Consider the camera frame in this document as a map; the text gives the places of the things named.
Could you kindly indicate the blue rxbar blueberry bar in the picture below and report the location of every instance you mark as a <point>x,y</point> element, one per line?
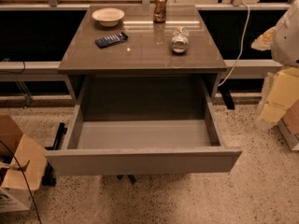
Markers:
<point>111,40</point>

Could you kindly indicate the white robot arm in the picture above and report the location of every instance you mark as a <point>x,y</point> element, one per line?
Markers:
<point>280,90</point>

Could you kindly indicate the open grey top drawer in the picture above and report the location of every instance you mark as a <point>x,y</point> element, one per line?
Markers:
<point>143,147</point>

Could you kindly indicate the grey cabinet with glossy top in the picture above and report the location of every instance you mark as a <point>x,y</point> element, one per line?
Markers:
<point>143,78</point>

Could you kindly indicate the white ceramic bowl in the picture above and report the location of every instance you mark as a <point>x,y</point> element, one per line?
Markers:
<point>108,17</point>

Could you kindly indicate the upright brown soda can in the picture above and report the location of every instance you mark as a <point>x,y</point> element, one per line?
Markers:
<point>159,14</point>

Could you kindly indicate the open cardboard box left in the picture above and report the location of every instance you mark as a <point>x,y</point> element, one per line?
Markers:
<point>22,166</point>

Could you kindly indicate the cardboard box right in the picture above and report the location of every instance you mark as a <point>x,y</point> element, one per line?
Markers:
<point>289,126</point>

